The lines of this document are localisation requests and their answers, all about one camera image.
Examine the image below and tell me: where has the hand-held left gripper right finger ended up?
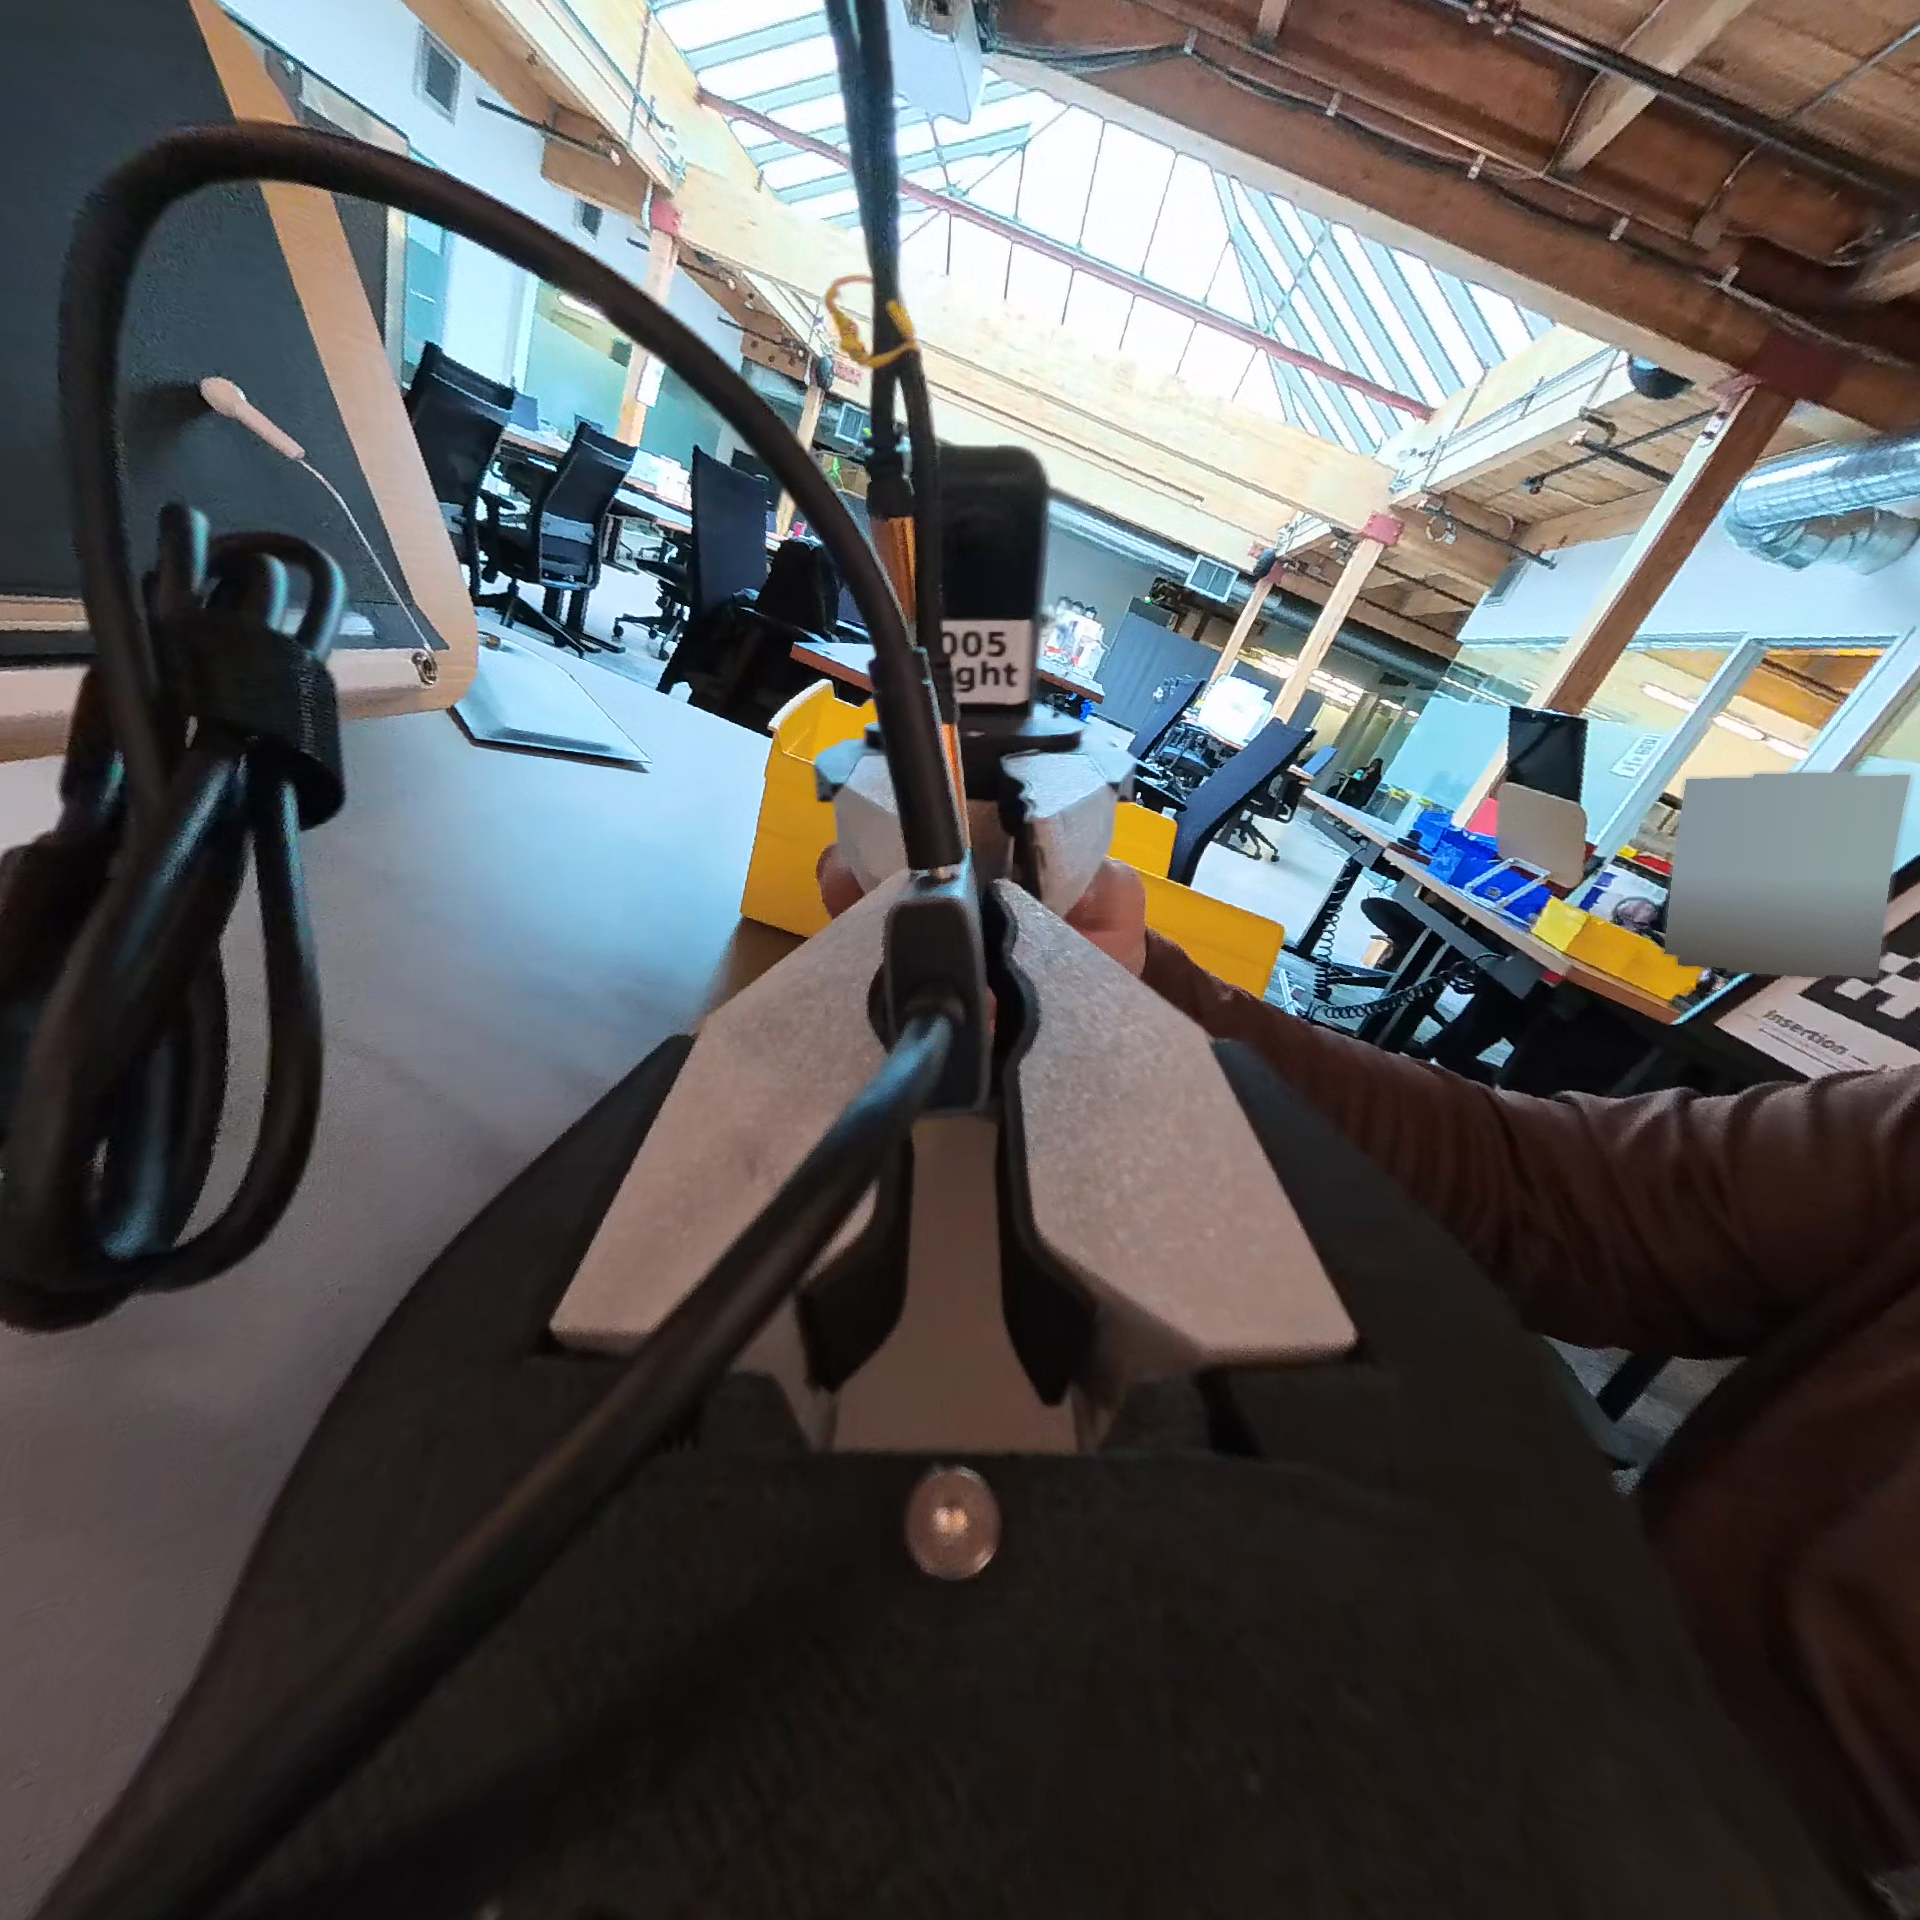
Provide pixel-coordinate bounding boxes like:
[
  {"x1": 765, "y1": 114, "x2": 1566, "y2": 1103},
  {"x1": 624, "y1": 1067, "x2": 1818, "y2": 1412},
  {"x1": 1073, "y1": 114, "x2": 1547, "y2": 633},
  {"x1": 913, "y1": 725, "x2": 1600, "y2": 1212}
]
[{"x1": 981, "y1": 883, "x2": 1360, "y2": 1405}]

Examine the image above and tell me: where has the black usb-c cable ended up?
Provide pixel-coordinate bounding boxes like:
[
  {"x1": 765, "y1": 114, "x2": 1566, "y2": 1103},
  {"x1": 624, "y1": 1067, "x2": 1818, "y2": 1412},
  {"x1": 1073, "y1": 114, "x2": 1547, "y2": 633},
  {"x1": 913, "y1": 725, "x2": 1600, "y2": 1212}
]
[{"x1": 0, "y1": 124, "x2": 972, "y2": 1333}]

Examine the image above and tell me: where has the person's right forearm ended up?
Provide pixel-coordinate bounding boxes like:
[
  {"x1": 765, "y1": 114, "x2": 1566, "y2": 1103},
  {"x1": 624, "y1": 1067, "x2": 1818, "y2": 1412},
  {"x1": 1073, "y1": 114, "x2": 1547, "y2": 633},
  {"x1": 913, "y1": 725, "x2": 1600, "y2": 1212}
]
[{"x1": 1139, "y1": 927, "x2": 1920, "y2": 1359}]

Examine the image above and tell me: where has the blue storage bin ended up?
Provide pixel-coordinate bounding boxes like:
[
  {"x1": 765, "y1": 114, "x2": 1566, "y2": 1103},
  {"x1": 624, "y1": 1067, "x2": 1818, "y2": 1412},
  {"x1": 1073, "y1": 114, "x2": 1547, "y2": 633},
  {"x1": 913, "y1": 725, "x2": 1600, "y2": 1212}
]
[{"x1": 1411, "y1": 810, "x2": 1504, "y2": 897}]

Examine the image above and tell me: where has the black velcro cable strap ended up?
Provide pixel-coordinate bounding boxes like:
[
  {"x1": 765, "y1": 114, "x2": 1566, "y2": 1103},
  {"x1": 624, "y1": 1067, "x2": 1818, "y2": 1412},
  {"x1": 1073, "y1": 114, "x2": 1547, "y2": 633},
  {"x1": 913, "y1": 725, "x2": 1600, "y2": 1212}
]
[{"x1": 195, "y1": 630, "x2": 350, "y2": 826}]

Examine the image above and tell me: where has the black monitor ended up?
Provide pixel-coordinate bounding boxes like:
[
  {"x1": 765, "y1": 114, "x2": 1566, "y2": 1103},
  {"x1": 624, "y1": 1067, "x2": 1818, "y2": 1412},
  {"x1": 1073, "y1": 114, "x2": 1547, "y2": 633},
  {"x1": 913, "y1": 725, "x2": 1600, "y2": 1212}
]
[{"x1": 1504, "y1": 705, "x2": 1592, "y2": 795}]

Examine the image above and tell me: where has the person's brown shirt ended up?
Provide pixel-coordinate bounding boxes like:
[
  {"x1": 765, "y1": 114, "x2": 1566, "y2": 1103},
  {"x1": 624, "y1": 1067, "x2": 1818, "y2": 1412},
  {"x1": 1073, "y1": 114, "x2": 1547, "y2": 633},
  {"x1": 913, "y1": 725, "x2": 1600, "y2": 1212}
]
[{"x1": 1624, "y1": 1232, "x2": 1920, "y2": 1889}]

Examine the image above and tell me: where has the person's right hand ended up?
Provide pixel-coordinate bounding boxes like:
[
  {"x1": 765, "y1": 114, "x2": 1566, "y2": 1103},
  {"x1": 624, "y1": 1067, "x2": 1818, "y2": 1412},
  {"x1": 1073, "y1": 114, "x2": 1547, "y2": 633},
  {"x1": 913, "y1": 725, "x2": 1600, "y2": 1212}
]
[{"x1": 817, "y1": 845, "x2": 1152, "y2": 984}]

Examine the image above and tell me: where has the silver ventilation duct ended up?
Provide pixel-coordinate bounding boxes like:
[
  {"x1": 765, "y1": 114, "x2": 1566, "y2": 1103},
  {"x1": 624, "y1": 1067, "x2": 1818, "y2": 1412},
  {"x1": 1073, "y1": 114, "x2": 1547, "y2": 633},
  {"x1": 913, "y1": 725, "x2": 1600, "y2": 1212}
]
[{"x1": 1720, "y1": 434, "x2": 1920, "y2": 576}]

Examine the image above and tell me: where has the large yellow storage bin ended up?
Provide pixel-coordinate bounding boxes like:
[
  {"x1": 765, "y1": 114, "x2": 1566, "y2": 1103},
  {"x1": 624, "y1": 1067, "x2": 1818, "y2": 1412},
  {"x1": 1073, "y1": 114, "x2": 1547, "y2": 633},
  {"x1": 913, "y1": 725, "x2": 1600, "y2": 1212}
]
[{"x1": 736, "y1": 681, "x2": 1293, "y2": 1003}]

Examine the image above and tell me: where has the yellow twist tie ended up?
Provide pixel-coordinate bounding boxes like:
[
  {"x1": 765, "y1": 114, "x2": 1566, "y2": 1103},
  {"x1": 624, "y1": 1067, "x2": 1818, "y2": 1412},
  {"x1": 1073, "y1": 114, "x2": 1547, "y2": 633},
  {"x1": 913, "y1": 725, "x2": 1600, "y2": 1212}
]
[{"x1": 822, "y1": 275, "x2": 920, "y2": 371}]

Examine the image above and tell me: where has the black braided cable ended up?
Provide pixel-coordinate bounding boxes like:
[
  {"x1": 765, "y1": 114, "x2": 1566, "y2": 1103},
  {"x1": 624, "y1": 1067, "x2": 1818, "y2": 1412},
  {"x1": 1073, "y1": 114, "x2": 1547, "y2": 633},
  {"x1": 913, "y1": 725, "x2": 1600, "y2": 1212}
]
[{"x1": 822, "y1": 0, "x2": 972, "y2": 767}]

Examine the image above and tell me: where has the wooden office desk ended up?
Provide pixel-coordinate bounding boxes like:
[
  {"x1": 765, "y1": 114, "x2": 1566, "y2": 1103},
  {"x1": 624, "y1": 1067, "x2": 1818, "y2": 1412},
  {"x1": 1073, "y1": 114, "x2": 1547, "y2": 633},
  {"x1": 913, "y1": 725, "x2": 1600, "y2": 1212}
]
[{"x1": 1305, "y1": 788, "x2": 1713, "y2": 1038}]

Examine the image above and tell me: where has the beige cardboard sheet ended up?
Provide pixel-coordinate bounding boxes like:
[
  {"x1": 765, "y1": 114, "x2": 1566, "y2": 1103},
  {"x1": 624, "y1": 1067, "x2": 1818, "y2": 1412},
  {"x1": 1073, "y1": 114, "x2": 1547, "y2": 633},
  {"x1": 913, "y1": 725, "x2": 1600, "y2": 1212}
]
[{"x1": 1496, "y1": 778, "x2": 1592, "y2": 892}]

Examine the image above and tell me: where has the black framed tag sign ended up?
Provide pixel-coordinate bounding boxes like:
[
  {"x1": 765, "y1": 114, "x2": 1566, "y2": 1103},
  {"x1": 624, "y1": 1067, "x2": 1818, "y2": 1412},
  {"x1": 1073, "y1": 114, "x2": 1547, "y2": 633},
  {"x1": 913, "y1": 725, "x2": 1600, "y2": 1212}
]
[{"x1": 1710, "y1": 883, "x2": 1920, "y2": 1088}]

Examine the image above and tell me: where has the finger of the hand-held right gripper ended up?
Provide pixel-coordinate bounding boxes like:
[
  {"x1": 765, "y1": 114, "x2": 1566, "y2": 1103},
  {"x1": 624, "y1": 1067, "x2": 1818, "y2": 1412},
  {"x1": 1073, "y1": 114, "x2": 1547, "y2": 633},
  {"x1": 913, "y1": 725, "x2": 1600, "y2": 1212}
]
[
  {"x1": 827, "y1": 740, "x2": 945, "y2": 892},
  {"x1": 1019, "y1": 740, "x2": 1125, "y2": 914}
]

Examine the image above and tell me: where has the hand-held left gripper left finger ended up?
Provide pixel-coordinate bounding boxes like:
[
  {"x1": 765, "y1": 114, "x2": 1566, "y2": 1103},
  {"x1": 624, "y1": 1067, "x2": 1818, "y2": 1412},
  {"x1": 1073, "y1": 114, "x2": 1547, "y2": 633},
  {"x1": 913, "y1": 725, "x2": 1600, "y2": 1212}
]
[{"x1": 547, "y1": 883, "x2": 920, "y2": 1395}]

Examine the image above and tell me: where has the white stand base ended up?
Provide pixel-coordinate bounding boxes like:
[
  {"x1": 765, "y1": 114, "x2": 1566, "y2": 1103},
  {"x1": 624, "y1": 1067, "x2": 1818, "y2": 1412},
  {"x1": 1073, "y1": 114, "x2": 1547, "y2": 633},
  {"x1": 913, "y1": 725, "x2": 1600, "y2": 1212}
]
[{"x1": 453, "y1": 624, "x2": 651, "y2": 769}]

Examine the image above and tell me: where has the wooden board with black face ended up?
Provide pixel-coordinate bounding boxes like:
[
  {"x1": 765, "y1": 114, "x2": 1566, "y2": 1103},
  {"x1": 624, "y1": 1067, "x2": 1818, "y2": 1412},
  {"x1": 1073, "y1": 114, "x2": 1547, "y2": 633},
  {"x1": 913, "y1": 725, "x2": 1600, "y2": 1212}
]
[{"x1": 0, "y1": 0, "x2": 482, "y2": 759}]

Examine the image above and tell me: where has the small yellow storage bin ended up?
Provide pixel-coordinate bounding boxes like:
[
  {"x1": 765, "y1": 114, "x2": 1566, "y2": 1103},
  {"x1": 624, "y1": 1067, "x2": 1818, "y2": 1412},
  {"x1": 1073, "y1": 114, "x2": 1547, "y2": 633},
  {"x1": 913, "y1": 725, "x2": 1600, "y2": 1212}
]
[{"x1": 1531, "y1": 897, "x2": 1704, "y2": 1003}]

